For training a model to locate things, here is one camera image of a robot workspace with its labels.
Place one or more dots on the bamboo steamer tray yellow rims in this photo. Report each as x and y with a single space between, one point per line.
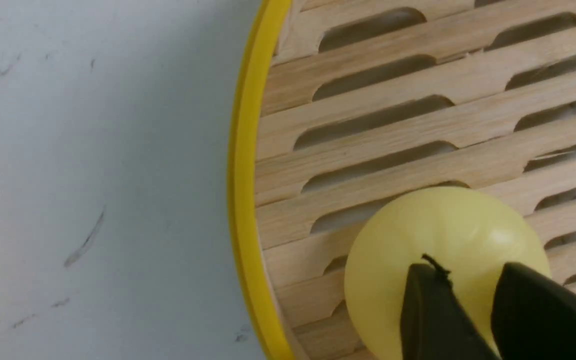
343 106

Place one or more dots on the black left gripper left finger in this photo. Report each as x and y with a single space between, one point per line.
433 323

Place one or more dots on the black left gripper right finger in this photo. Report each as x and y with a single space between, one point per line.
533 318

